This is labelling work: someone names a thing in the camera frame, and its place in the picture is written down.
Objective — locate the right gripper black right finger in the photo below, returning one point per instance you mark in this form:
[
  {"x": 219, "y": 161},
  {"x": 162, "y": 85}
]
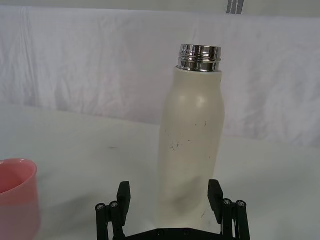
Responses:
[{"x": 215, "y": 200}]

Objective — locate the grey striped post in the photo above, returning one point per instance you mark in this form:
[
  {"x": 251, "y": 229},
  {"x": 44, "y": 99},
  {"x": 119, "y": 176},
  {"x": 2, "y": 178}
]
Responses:
[{"x": 234, "y": 6}]

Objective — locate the pink plastic cup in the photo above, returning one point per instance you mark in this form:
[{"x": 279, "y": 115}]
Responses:
[{"x": 17, "y": 195}]

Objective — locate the cream vacuum bottle steel neck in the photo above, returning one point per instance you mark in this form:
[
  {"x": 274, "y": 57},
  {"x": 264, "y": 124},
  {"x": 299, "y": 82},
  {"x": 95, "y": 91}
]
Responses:
[{"x": 191, "y": 140}]

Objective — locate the white table cloth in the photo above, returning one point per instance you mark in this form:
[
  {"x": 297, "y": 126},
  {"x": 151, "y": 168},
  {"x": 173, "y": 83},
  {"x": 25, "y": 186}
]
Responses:
[{"x": 82, "y": 155}]

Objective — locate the white curtain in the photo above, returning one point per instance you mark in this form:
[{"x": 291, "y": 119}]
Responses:
[{"x": 87, "y": 70}]

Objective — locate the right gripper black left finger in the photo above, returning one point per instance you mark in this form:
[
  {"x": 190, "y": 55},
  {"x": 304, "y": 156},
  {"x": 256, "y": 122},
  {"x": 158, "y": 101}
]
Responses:
[{"x": 123, "y": 197}]

